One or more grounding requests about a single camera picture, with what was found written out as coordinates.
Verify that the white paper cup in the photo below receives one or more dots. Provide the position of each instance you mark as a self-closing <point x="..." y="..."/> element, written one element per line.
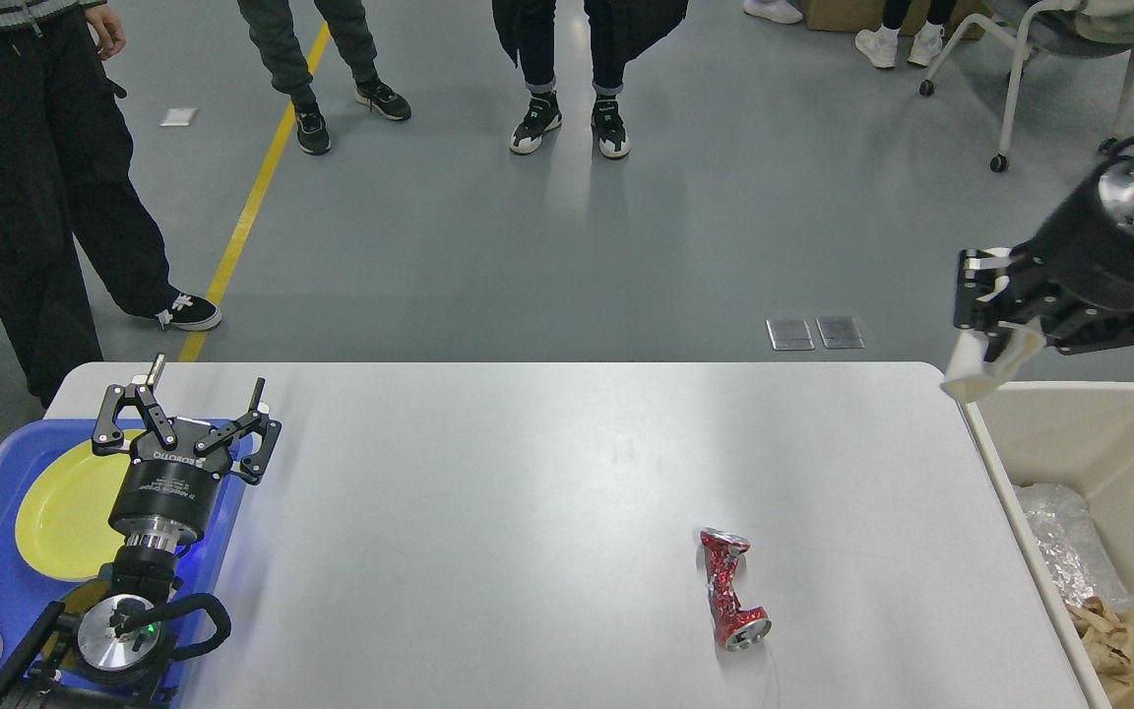
<point x="983" y="359"/>

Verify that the aluminium foil sheet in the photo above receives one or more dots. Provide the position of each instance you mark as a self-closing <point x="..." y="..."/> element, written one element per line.
<point x="1071" y="547"/>

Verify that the white paper scrap on floor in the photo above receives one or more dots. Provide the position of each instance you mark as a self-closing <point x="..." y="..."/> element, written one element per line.
<point x="178" y="116"/>

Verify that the floor outlet plate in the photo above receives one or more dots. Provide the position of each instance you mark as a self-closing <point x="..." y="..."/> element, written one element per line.
<point x="840" y="333"/>
<point x="790" y="335"/>

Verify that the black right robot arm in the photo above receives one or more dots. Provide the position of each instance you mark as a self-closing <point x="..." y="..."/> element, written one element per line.
<point x="1073" y="282"/>

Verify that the person in black trousers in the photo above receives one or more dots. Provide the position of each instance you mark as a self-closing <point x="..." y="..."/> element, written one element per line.
<point x="66" y="192"/>

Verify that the brown paper ball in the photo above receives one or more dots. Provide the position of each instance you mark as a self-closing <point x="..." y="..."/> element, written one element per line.
<point x="1107" y="639"/>

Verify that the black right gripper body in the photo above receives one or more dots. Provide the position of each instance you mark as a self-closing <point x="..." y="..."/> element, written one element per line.
<point x="1087" y="244"/>

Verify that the white plastic bin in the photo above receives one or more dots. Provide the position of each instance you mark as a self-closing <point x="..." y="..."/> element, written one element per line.
<point x="1080" y="434"/>

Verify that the crushed red can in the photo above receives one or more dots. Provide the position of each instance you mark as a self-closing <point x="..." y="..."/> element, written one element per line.
<point x="736" y="628"/>

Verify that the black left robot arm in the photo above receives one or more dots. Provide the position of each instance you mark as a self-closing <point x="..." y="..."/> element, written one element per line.
<point x="117" y="653"/>

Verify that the left floor outlet plate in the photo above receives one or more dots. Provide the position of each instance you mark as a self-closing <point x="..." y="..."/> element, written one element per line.
<point x="790" y="335"/>

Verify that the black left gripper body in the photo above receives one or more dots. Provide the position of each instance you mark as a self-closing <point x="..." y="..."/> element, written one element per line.
<point x="177" y="485"/>

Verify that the blue plastic tray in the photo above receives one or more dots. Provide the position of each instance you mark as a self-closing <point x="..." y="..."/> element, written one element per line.
<point x="24" y="593"/>

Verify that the right floor outlet plate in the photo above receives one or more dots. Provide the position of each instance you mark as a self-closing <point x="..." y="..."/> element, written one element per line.
<point x="840" y="333"/>

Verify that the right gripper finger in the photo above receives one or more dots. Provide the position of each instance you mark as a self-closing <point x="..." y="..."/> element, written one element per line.
<point x="1032" y="291"/>
<point x="1082" y="330"/>

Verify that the yellow plate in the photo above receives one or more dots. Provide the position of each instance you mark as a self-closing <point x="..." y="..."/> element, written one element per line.
<point x="62" y="528"/>

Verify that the office chair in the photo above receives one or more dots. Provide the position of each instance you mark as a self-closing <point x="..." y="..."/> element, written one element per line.
<point x="1068" y="29"/>

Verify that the cardboard box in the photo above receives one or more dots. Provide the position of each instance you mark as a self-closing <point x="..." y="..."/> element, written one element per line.
<point x="851" y="16"/>

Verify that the white sneakers person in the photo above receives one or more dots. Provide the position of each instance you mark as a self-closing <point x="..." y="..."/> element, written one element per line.
<point x="880" y="45"/>

